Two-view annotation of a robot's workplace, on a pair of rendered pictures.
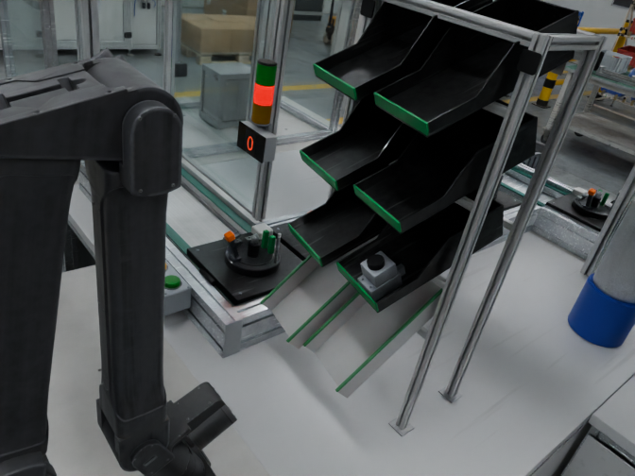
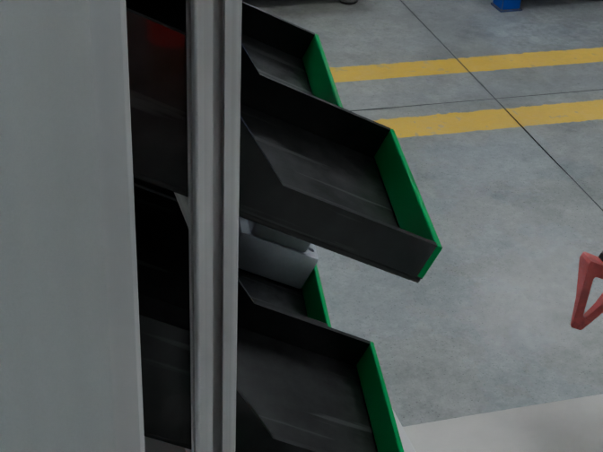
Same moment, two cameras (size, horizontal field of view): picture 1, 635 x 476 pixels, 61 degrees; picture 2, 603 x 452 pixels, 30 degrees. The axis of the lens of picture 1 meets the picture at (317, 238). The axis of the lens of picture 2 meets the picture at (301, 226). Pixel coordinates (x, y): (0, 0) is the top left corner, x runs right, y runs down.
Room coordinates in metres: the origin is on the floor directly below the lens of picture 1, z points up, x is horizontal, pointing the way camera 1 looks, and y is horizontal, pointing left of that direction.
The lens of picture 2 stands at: (1.40, 0.22, 1.67)
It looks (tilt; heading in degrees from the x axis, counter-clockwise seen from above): 32 degrees down; 207
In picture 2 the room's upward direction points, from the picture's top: 3 degrees clockwise
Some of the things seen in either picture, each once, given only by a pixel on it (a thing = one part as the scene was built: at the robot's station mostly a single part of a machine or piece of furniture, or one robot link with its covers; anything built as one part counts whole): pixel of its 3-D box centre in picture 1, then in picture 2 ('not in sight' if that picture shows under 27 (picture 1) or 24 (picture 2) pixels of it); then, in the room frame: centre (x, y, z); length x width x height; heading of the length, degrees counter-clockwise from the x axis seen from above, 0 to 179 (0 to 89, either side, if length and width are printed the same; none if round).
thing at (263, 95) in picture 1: (264, 93); not in sight; (1.36, 0.20, 1.33); 0.05 x 0.05 x 0.05
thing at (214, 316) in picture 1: (147, 239); not in sight; (1.23, 0.46, 0.91); 0.89 x 0.06 x 0.11; 45
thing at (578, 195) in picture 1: (595, 200); not in sight; (1.90, -0.99, 1.01); 0.24 x 0.24 x 0.13; 45
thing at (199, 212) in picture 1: (200, 223); not in sight; (1.37, 0.35, 0.91); 0.84 x 0.28 x 0.10; 45
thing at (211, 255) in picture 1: (251, 263); not in sight; (1.14, 0.15, 0.96); 0.24 x 0.24 x 0.02; 45
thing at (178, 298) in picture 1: (157, 278); not in sight; (1.05, 0.36, 0.93); 0.21 x 0.07 x 0.06; 45
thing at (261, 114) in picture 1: (261, 111); not in sight; (1.36, 0.20, 1.28); 0.05 x 0.05 x 0.05
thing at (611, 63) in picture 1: (608, 61); not in sight; (6.10, -2.63, 0.90); 0.40 x 0.30 x 0.17; 136
